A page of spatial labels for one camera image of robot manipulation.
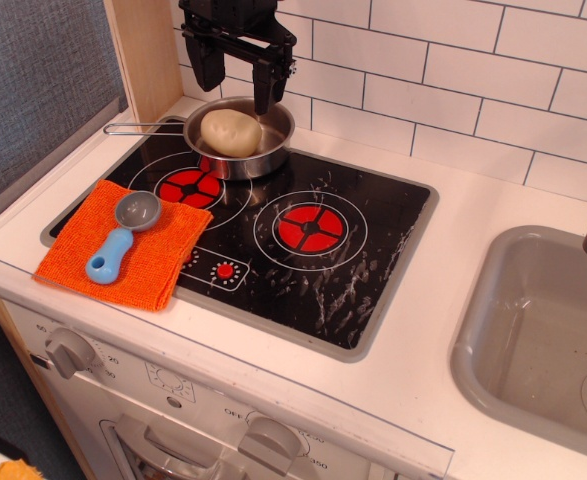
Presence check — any red stove knob button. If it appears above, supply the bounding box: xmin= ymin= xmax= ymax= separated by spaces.
xmin=216 ymin=263 xmax=235 ymax=280

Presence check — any grey oven door handle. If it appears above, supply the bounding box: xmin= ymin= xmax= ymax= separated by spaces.
xmin=112 ymin=415 xmax=247 ymax=479

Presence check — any black toy stove top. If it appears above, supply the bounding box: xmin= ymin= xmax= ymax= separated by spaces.
xmin=105 ymin=127 xmax=439 ymax=362

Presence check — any grey oven temperature knob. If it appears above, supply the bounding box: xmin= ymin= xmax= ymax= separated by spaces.
xmin=238 ymin=417 xmax=302 ymax=476

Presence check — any orange knitted cloth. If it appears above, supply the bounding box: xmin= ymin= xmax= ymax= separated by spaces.
xmin=34 ymin=180 xmax=213 ymax=312

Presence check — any steel pan with wire handle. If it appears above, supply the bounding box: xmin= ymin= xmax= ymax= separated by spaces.
xmin=103 ymin=96 xmax=295 ymax=181

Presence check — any wooden side panel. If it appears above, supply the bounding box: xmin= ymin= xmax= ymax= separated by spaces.
xmin=103 ymin=0 xmax=183 ymax=123

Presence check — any beige dough ball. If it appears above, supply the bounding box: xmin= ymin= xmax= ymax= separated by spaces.
xmin=200 ymin=109 xmax=262 ymax=158

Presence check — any grey spoon with blue handle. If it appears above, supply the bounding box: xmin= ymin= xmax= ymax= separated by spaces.
xmin=85 ymin=191 xmax=162 ymax=285

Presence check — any yellow object at corner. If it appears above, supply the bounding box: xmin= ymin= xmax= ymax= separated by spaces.
xmin=0 ymin=459 xmax=44 ymax=480

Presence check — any grey timer knob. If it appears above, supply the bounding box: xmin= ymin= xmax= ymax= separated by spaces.
xmin=45 ymin=328 xmax=95 ymax=379

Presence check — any grey plastic sink basin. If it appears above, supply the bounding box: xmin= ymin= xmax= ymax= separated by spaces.
xmin=451 ymin=225 xmax=587 ymax=455

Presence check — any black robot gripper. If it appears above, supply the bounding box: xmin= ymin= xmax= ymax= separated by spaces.
xmin=178 ymin=0 xmax=297 ymax=115

